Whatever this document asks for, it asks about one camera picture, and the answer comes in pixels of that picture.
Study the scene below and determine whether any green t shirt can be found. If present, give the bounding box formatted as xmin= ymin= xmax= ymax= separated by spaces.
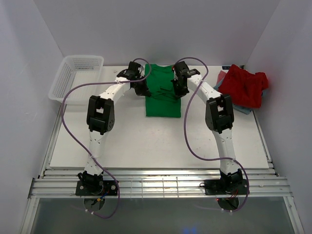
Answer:
xmin=145 ymin=64 xmax=181 ymax=118

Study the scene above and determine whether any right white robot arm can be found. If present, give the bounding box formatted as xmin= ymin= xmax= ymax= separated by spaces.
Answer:
xmin=172 ymin=60 xmax=243 ymax=194

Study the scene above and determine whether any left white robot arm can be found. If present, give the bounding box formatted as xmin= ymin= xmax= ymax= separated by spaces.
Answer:
xmin=78 ymin=61 xmax=151 ymax=195

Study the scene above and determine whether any pink folded cloth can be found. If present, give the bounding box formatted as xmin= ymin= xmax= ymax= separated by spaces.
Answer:
xmin=217 ymin=70 xmax=227 ymax=83

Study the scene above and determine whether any white plastic basket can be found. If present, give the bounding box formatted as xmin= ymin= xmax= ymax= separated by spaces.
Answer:
xmin=48 ymin=55 xmax=104 ymax=105

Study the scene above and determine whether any red t shirt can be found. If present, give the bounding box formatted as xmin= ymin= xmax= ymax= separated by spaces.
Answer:
xmin=217 ymin=64 xmax=269 ymax=109

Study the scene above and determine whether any blue folded cloth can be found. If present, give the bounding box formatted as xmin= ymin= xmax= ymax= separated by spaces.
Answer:
xmin=214 ymin=78 xmax=268 ymax=115

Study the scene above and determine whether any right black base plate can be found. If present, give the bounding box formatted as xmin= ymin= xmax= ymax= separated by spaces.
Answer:
xmin=200 ymin=179 xmax=249 ymax=195

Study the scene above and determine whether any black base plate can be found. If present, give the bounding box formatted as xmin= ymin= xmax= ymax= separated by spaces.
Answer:
xmin=200 ymin=179 xmax=249 ymax=195
xmin=75 ymin=180 xmax=118 ymax=196

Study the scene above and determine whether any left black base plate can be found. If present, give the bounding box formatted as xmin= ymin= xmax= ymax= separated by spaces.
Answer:
xmin=75 ymin=180 xmax=118 ymax=196

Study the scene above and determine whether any aluminium rail frame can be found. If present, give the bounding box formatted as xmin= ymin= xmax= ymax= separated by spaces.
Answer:
xmin=30 ymin=100 xmax=292 ymax=198

